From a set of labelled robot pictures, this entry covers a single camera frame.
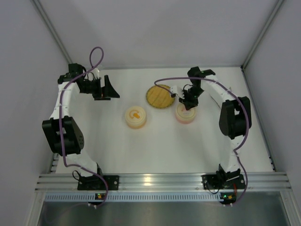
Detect cream lid pink handle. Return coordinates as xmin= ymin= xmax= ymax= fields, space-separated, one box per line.
xmin=175 ymin=103 xmax=197 ymax=118

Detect pink lunch container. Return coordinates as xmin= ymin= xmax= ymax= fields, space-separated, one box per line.
xmin=176 ymin=115 xmax=195 ymax=124

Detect cream lid orange handle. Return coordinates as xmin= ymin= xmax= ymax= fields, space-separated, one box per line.
xmin=125 ymin=106 xmax=146 ymax=119

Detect orange lunch container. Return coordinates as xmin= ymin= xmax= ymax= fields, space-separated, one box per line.
xmin=126 ymin=118 xmax=147 ymax=129

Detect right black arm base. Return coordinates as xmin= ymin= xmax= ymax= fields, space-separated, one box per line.
xmin=201 ymin=174 xmax=246 ymax=190

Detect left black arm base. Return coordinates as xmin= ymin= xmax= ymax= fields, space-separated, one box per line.
xmin=77 ymin=175 xmax=119 ymax=191

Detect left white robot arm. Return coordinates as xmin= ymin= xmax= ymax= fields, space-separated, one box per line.
xmin=42 ymin=63 xmax=120 ymax=181

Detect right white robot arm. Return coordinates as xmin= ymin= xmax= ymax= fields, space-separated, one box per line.
xmin=168 ymin=67 xmax=252 ymax=187

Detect round bamboo plate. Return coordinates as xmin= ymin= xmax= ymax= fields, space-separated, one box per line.
xmin=146 ymin=85 xmax=175 ymax=109

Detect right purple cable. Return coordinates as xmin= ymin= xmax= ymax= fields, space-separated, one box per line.
xmin=154 ymin=76 xmax=249 ymax=207

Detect left aluminium frame post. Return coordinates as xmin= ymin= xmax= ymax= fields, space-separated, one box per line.
xmin=30 ymin=0 xmax=73 ymax=65

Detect aluminium frame post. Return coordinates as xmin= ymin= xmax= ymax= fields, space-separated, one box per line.
xmin=30 ymin=0 xmax=73 ymax=65
xmin=240 ymin=0 xmax=286 ymax=71

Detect perforated cable duct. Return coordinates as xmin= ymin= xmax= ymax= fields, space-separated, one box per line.
xmin=44 ymin=192 xmax=222 ymax=202

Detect aluminium front rail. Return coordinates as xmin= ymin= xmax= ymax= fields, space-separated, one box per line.
xmin=35 ymin=172 xmax=292 ymax=192

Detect right aluminium frame post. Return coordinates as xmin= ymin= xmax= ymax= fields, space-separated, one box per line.
xmin=240 ymin=0 xmax=286 ymax=71

